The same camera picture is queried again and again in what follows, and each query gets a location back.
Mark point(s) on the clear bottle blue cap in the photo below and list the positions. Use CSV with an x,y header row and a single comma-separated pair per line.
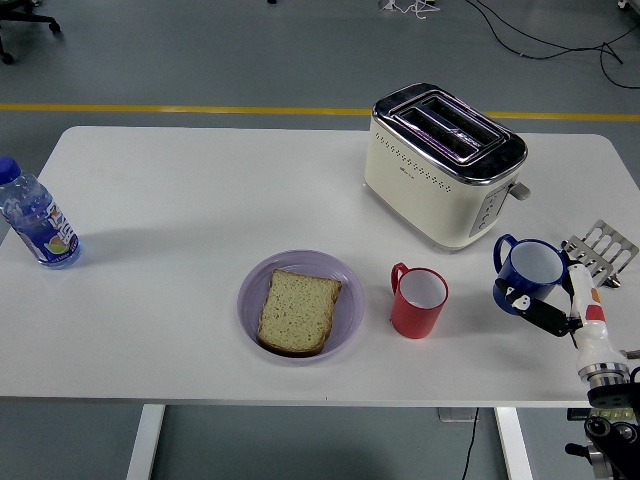
x,y
42,225

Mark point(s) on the cream and chrome toaster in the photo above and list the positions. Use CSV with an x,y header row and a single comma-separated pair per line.
x,y
420,195

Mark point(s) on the red cup white inside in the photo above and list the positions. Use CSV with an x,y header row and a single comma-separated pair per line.
x,y
412,317

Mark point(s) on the blue cup white inside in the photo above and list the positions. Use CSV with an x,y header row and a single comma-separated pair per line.
x,y
545,290

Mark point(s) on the white table leg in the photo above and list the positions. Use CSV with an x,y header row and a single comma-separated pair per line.
x,y
515,445
145,445

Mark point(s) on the slice of bread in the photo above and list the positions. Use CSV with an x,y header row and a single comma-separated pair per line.
x,y
297,312

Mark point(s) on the grey box under table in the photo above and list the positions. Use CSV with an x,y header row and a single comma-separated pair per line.
x,y
452,415

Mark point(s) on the metal toast rack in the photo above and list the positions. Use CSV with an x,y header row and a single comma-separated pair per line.
x,y
600,247

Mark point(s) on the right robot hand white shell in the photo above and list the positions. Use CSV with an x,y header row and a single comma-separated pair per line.
x,y
590,330

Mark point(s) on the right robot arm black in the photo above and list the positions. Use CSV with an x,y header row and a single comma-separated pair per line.
x,y
607,397

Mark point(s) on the black table control panel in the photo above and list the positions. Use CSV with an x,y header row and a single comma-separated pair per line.
x,y
577,414

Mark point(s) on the purple plate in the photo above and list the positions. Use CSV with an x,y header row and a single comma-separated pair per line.
x,y
350,300

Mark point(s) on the black office chair base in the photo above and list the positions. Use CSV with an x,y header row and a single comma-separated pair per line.
x,y
30,20

